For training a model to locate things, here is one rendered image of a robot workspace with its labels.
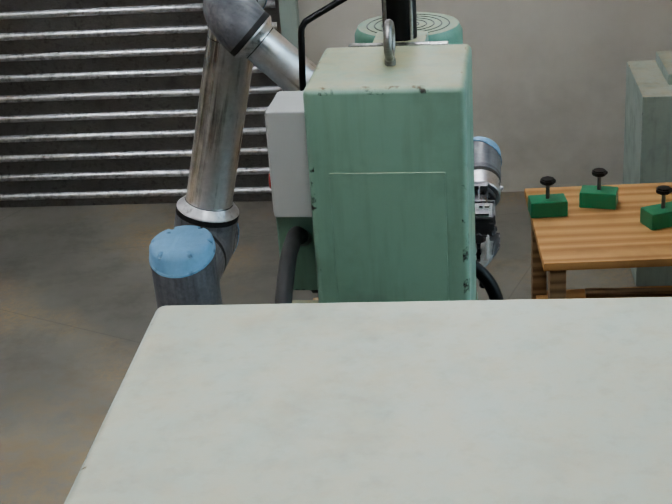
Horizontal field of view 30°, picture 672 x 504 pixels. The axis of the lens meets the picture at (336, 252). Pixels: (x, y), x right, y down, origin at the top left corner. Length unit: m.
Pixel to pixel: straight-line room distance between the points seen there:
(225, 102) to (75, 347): 1.77
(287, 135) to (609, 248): 1.97
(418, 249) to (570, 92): 3.58
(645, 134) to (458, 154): 2.71
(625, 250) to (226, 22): 1.46
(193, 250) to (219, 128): 0.29
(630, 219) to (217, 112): 1.45
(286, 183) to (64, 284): 3.18
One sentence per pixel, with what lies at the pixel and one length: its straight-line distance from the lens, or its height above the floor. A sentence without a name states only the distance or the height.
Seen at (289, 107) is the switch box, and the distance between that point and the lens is 1.76.
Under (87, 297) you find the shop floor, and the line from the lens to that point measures 4.78.
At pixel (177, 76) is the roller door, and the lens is 5.36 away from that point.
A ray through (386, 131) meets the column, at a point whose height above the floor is 1.46.
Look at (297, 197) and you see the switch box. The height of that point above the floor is 1.35.
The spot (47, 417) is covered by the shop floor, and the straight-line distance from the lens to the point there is 4.04.
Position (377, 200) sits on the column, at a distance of 1.74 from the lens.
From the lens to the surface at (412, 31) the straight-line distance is 1.91.
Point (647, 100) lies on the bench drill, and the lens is 4.35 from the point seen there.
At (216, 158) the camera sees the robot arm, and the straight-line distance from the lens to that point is 2.89.
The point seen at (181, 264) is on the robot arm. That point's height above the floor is 0.87.
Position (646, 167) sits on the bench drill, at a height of 0.45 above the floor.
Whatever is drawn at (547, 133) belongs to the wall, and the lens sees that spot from 5.36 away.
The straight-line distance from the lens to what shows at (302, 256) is 1.95.
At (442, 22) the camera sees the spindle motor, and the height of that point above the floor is 1.50.
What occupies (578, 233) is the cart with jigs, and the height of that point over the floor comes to 0.53.
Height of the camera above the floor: 2.01
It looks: 24 degrees down
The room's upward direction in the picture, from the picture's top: 4 degrees counter-clockwise
